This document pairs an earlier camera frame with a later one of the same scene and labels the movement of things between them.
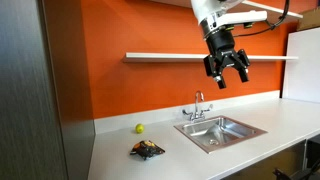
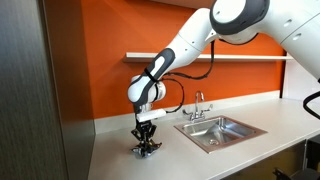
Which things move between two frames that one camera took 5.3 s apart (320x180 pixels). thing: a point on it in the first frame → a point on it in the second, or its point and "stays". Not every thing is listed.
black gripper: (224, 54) → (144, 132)
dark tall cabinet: (47, 129) stays
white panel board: (302, 75) stays
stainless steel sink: (219, 133) stays
